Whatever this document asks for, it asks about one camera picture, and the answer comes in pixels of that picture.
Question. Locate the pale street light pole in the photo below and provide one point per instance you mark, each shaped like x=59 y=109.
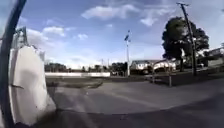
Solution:
x=127 y=53

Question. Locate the low white house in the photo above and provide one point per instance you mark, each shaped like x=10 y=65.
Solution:
x=150 y=65

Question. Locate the grey asphalt road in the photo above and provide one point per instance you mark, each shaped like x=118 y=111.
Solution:
x=133 y=100

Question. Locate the distant row of trees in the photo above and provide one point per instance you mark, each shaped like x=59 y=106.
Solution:
x=66 y=67

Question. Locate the large dark tree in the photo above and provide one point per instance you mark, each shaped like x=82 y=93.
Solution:
x=176 y=36

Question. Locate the dark low fence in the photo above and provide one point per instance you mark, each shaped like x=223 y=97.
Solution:
x=186 y=77

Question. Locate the leaning utility pole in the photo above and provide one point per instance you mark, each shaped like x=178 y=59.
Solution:
x=190 y=40

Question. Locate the building behind tree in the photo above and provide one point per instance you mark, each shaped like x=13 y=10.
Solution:
x=213 y=56

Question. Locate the dark curved pole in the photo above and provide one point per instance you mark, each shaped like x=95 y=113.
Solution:
x=6 y=50

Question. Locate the long white wall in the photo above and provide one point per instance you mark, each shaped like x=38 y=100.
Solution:
x=76 y=74

